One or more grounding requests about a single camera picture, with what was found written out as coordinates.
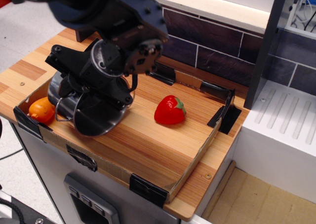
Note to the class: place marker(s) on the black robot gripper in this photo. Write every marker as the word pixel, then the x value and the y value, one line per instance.
pixel 132 34

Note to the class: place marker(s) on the stainless steel pot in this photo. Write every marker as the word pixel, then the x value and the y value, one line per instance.
pixel 88 120

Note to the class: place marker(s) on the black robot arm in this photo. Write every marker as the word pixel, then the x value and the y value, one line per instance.
pixel 70 13

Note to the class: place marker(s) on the cardboard fence with black tape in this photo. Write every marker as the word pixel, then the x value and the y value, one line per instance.
pixel 173 165

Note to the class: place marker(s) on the orange plastic toy fruit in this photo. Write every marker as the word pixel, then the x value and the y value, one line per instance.
pixel 41 110

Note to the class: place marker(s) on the red plastic strawberry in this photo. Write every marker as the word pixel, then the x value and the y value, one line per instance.
pixel 170 111

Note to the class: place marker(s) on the grey toy oven control panel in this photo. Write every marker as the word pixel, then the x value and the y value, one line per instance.
pixel 90 208

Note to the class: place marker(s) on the white toy sink drainboard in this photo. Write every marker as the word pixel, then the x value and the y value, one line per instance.
pixel 286 115

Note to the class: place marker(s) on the dark grey left shelf post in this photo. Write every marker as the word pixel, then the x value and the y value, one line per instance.
pixel 81 35

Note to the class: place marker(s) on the dark grey shelf post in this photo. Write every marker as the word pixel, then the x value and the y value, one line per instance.
pixel 81 35
pixel 257 80

